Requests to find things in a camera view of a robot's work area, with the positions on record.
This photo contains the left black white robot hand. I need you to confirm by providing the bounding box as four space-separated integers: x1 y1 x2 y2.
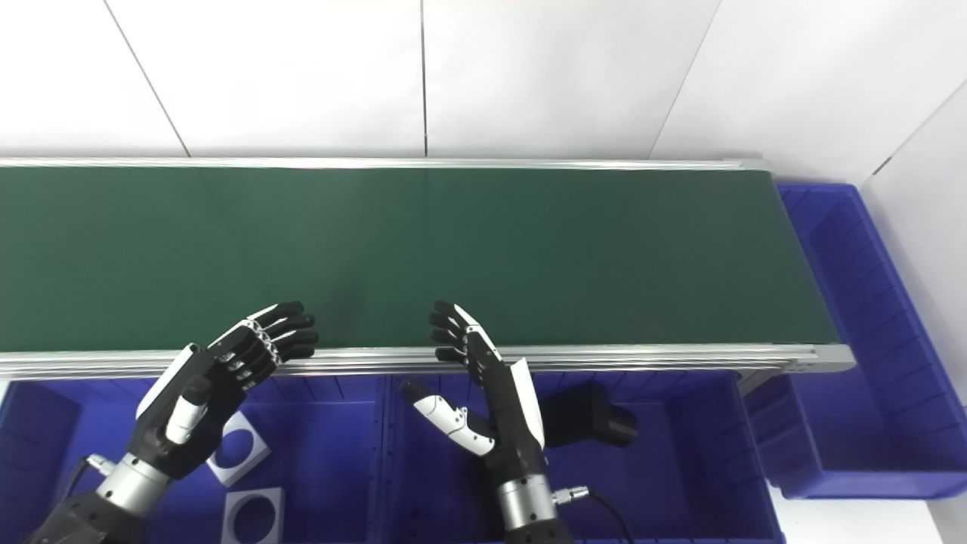
132 301 320 481

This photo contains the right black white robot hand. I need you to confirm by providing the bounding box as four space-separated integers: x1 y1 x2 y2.
399 300 547 484

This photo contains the white square part with hole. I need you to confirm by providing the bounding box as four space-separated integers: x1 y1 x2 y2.
205 410 271 487
221 487 286 544

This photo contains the blue plastic bin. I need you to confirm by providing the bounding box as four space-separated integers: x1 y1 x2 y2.
744 181 967 501
0 374 394 544
374 370 786 544

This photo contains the green conveyor belt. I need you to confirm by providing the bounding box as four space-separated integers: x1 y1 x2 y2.
0 156 857 381

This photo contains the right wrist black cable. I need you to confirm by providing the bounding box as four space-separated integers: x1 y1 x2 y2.
551 486 635 544

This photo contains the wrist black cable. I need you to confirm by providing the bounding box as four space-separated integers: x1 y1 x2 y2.
551 486 635 544
57 453 114 503

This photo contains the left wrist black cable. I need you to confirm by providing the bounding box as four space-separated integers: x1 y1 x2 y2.
57 453 114 503

